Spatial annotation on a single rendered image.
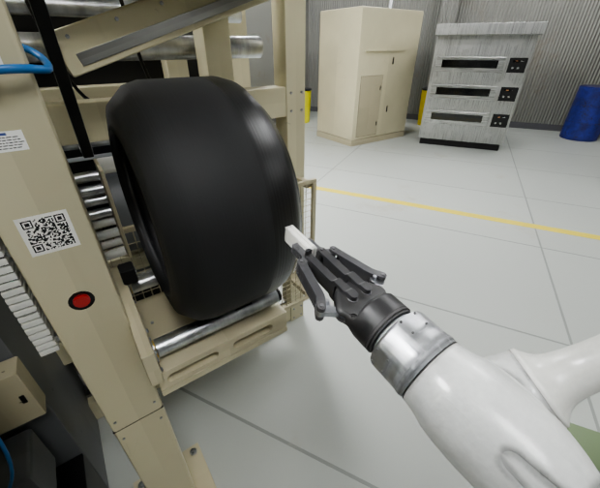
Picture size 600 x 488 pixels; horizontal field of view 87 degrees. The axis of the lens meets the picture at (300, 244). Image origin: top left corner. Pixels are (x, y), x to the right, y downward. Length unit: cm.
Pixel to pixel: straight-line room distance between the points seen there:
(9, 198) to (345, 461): 147
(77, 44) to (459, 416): 106
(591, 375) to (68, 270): 83
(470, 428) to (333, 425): 138
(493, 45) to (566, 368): 591
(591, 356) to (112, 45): 113
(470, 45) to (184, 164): 588
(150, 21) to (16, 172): 58
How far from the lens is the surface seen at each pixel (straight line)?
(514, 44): 629
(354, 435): 171
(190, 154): 58
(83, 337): 86
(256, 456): 166
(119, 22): 108
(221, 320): 85
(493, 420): 36
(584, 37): 871
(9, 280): 78
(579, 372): 53
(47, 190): 69
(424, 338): 38
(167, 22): 110
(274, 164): 62
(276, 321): 92
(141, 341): 81
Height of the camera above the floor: 150
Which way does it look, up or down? 32 degrees down
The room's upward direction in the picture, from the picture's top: straight up
